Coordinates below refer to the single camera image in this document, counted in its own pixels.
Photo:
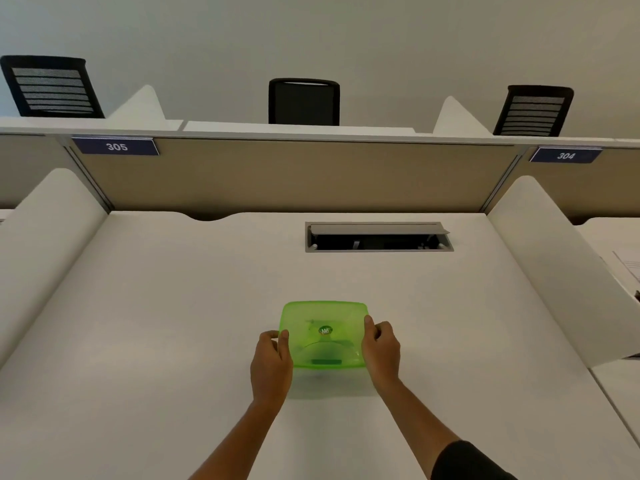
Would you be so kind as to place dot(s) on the white desk side divider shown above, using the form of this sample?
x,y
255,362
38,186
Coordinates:
x,y
457,119
50,234
140,112
555,264

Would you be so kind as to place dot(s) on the black sleeve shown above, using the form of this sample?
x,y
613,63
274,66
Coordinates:
x,y
470,464

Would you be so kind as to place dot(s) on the blue desk number sign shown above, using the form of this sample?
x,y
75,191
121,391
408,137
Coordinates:
x,y
116,146
565,155

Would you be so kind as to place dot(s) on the black slatted office chair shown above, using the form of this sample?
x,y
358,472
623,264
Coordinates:
x,y
535,92
50,62

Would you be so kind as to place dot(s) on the person's left thumb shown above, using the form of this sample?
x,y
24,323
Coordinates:
x,y
284,342

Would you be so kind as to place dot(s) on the person's right thumb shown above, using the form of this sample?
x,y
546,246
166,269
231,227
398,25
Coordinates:
x,y
368,332

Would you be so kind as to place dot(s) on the white paper sheet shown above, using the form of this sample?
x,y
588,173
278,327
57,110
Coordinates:
x,y
629,262

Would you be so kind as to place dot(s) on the green translucent plastic container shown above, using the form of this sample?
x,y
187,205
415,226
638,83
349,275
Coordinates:
x,y
325,319

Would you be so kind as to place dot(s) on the person's left hand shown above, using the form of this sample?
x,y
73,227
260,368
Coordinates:
x,y
271,369

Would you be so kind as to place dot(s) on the beige desk partition panel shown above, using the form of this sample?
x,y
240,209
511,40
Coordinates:
x,y
300,177

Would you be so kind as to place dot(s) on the person's right forearm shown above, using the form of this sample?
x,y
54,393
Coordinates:
x,y
415,419

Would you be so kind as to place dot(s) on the black mesh office chair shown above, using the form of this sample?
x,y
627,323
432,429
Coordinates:
x,y
303,104

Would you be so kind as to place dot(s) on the person's right hand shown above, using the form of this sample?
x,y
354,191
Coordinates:
x,y
384,357

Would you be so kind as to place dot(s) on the person's left forearm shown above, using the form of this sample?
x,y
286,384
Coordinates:
x,y
245,439

